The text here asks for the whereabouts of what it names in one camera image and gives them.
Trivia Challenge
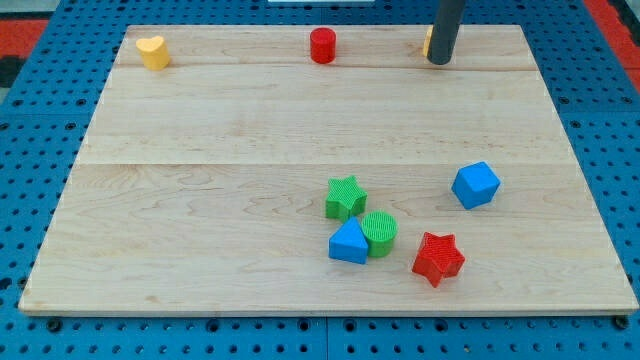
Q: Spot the green star block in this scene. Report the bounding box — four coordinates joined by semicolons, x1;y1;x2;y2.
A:
325;175;368;222

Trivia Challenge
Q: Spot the blue triangle block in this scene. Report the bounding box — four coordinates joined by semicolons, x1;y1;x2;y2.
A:
328;217;369;264

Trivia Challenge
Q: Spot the red star block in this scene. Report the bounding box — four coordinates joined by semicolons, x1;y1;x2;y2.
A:
412;232;466;288

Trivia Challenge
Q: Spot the green cylinder block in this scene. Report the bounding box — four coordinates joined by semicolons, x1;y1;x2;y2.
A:
361;211;398;258

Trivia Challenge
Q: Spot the wooden board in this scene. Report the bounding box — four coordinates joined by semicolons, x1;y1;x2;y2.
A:
19;25;638;317

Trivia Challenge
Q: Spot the red cylinder block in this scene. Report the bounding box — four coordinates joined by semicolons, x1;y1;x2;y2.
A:
309;27;337;64

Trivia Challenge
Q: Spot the blue cube block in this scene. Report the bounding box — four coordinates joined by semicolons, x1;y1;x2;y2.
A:
451;161;501;210

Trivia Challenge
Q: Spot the yellow block behind rod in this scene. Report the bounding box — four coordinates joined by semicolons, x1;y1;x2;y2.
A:
422;25;434;58

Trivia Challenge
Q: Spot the yellow heart block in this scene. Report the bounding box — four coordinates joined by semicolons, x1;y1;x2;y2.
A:
135;36;171;71

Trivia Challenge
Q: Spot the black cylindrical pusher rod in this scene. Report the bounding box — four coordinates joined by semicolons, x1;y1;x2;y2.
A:
427;0;466;65

